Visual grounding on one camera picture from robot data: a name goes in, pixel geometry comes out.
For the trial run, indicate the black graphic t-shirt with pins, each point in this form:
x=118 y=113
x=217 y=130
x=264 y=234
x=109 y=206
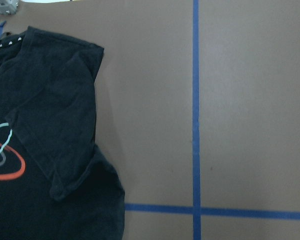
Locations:
x=55 y=183

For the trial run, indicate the aluminium frame post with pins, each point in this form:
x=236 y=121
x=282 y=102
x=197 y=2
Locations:
x=8 y=7

